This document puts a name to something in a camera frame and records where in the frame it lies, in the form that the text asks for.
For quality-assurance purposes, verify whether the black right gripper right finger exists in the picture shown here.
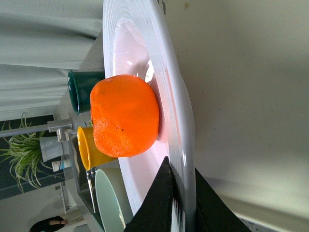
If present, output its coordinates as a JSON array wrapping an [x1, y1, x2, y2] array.
[[195, 170, 250, 232]]

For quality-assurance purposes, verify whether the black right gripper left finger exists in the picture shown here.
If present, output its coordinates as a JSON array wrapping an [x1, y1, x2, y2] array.
[[124, 157, 174, 232]]

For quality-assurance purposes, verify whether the orange fruit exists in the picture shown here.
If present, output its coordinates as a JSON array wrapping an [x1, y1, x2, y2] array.
[[90, 74, 159, 158]]

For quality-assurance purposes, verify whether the white ridged plate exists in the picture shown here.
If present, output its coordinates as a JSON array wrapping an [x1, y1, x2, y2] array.
[[102, 0, 196, 232]]

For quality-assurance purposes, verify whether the pale green bowl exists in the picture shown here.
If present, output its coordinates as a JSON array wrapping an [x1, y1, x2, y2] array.
[[95, 168, 133, 232]]

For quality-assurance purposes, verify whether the yellow mug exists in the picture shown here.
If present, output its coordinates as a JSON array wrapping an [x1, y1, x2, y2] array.
[[77, 127, 116, 171]]

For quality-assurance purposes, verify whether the person in black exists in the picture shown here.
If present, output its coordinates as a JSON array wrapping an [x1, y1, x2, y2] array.
[[28, 216, 85, 232]]

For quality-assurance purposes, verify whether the metal pole stand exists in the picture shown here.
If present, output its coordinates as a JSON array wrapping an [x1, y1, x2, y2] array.
[[0, 118, 74, 138]]

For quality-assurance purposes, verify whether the potted spider plant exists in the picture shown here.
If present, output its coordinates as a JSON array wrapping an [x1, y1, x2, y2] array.
[[0, 112, 70, 193]]

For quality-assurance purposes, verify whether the dark green mug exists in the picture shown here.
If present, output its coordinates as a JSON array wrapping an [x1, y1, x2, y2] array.
[[68, 70, 105, 115]]

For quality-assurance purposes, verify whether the cream bear tray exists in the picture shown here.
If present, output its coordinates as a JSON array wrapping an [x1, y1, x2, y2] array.
[[165, 0, 309, 220]]

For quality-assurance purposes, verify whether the grey curtain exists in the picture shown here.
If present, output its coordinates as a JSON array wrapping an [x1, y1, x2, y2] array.
[[0, 0, 103, 121]]

